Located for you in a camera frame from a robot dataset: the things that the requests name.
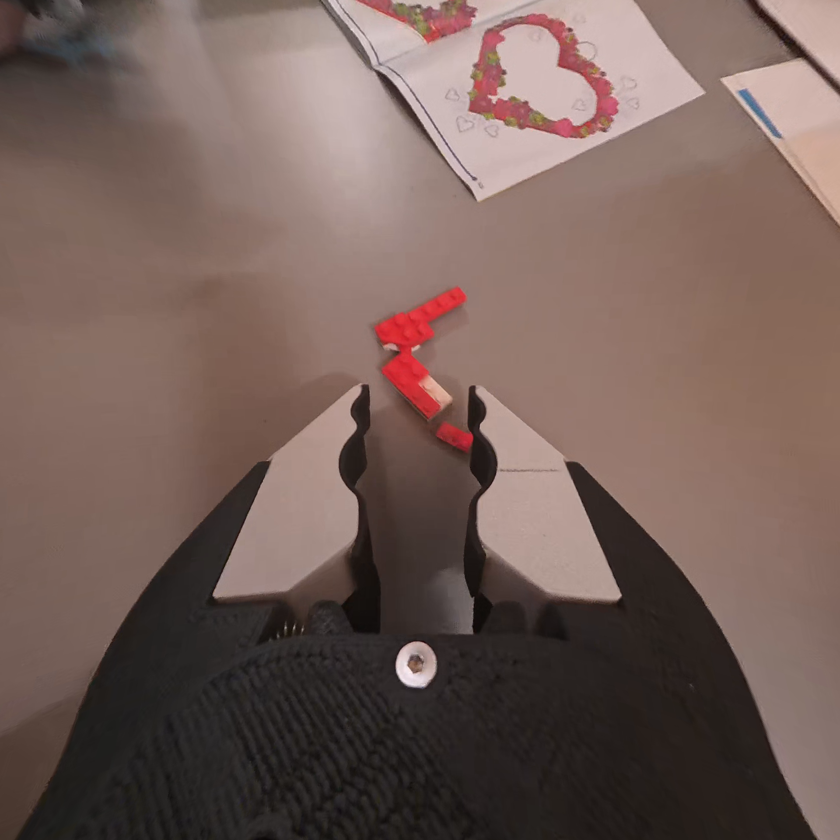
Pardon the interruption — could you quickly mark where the plain white paper sheet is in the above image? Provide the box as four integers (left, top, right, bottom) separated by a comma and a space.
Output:
751, 0, 840, 83

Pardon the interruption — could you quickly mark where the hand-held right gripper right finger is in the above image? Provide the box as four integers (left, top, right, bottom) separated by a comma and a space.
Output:
463, 385, 623, 635

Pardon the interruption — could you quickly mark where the red and white lego assembly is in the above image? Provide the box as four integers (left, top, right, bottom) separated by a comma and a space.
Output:
381, 351, 454, 421

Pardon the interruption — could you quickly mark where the white paper with blue stripe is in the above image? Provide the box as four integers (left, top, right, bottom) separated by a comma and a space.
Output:
721, 58, 840, 227

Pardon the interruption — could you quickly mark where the heart picture instruction booklet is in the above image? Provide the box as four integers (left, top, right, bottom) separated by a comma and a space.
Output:
320, 0, 706, 202

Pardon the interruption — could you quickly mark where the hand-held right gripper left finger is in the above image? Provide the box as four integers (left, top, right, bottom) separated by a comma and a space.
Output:
211, 384, 382, 634

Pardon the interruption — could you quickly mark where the red angled lego assembly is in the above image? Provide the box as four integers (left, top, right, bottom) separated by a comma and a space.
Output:
374, 287, 469, 349

